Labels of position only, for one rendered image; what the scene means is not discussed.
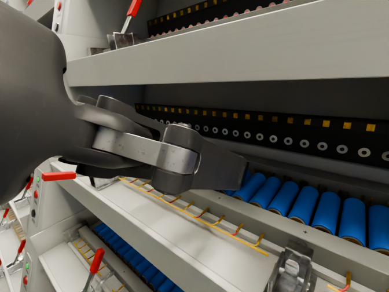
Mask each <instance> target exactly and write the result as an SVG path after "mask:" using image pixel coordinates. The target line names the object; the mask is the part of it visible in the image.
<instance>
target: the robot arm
mask: <svg viewBox="0 0 389 292"><path fill-rule="evenodd" d="M66 70H67V58H66V54H65V49H64V46H63V43H62V41H61V40H60V38H59V37H58V36H57V35H56V34H55V33H54V32H53V31H52V30H50V29H49V28H47V27H45V26H44V25H42V24H41V23H39V22H37V21H35V20H34V19H32V18H30V17H28V16H27V15H25V14H24V13H21V12H20V11H18V10H17V9H15V8H13V7H11V6H10V5H8V4H6V3H4V2H3V1H1V0H0V206H1V205H4V204H6V203H8V202H10V201H11V200H13V199H14V198H15V197H16V196H17V195H18V194H19V193H20V192H21V191H22V190H23V189H24V188H25V187H26V186H27V184H28V183H29V181H30V178H31V173H32V172H33V171H34V170H35V169H36V168H37V167H38V166H39V165H40V164H41V163H43V162H44V161H46V160H47V159H49V158H51V157H52V158H58V161H59V162H62V163H66V164H69V165H77V167H76V170H75V172H76V173H78V174H80V175H83V176H87V177H95V178H104V179H112V178H114V177H116V176H125V177H133V178H141V179H146V180H152V182H151V186H152V187H153V188H154V189H155V190H156V191H159V192H160V193H161V194H165V195H176V194H181V193H183V192H186V191H188V190H190V189H211V190H214V191H217V192H221V190H232V191H234V190H240V187H243V186H244V181H245V177H246V175H247V170H248V166H249V162H247V159H246V158H243V156H240V155H236V154H234V153H232V152H230V151H228V150H226V149H224V148H222V147H220V146H218V145H216V144H214V143H212V142H210V141H208V140H206V139H204V138H203V137H202V136H201V135H200V134H199V133H198V132H197V131H195V130H193V129H191V126H190V125H187V124H185V123H173V124H168V125H165V124H163V123H160V122H158V121H155V120H153V119H151V118H148V117H145V116H143V115H140V114H138V113H136V111H135V109H134V108H133V107H132V106H130V105H128V104H126V103H123V102H121V101H119V100H116V99H114V98H111V97H108V96H103V95H99V98H98V100H96V99H93V98H91V97H87V96H84V95H79V96H78V100H77V101H74V100H71V99H70V98H69V97H68V95H67V92H66V89H65V86H64V79H63V75H64V73H65V72H66ZM147 129H149V130H150V131H149V130H147Z"/></svg>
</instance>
